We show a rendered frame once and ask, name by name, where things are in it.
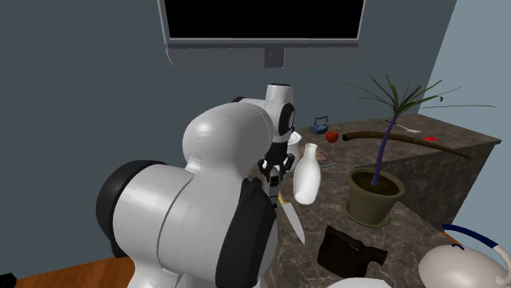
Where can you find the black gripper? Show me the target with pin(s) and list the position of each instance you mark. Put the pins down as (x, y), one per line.
(277, 151)

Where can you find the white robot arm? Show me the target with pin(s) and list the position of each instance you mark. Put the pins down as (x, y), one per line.
(179, 223)

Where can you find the white cup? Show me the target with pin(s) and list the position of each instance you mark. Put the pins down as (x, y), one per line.
(294, 143)

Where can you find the small yellow thing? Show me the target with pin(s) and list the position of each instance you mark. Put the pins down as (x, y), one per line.
(281, 198)

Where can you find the white bottle vase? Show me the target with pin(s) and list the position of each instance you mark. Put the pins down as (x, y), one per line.
(306, 179)

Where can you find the brown book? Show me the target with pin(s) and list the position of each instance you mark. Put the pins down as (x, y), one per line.
(325, 158)

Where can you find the blue flat iron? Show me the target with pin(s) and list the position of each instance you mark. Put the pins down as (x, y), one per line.
(319, 127)

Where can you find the red apple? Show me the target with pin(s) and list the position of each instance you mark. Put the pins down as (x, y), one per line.
(332, 137)

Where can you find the potted plant in green pot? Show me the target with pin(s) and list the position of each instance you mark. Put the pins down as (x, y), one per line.
(371, 203)

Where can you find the long brown stick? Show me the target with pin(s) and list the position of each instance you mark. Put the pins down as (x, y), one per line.
(403, 138)

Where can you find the grey monitor with black screen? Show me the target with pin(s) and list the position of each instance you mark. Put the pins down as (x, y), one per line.
(263, 20)

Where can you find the white plate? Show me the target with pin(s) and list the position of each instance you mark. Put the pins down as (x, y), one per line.
(359, 284)

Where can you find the small red flat thing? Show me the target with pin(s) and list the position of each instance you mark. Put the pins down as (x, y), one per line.
(430, 139)

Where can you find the black thing on floor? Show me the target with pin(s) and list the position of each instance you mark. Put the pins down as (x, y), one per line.
(7, 280)

